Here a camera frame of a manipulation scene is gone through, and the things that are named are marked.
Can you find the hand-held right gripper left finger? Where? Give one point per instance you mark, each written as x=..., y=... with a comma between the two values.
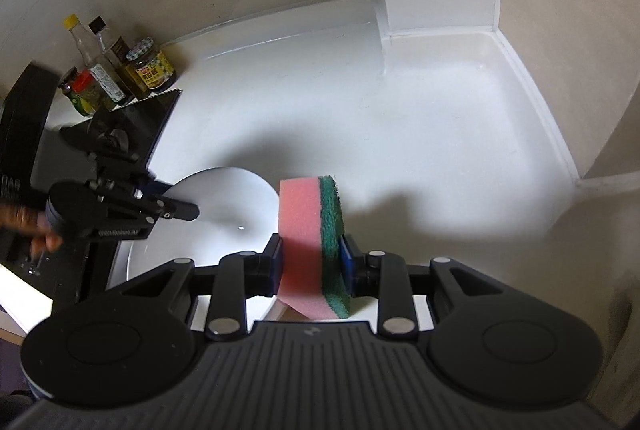
x=276, y=267

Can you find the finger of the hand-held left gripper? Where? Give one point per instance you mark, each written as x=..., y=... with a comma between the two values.
x=90, y=142
x=175, y=211

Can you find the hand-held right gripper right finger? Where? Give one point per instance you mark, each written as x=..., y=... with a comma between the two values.
x=346, y=271

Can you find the pink and green sponge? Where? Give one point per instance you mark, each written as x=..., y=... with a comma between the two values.
x=300, y=240

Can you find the white plate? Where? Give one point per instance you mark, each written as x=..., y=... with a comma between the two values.
x=220, y=210

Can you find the person's left hand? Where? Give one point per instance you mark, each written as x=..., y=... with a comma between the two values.
x=20, y=217

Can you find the dark lid green jar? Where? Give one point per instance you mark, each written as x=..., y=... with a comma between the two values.
x=75, y=102

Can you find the red lid spice jar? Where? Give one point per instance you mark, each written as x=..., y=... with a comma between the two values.
x=87, y=89

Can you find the black glass cooktop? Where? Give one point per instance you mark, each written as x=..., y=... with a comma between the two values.
x=150, y=119

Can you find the yellow cap clear bottle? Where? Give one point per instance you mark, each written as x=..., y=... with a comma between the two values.
x=102, y=77

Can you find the yellow label glass jar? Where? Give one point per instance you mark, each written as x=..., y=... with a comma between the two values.
x=150, y=72

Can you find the black cap sauce bottle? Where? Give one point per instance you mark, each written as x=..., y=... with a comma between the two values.
x=120, y=54

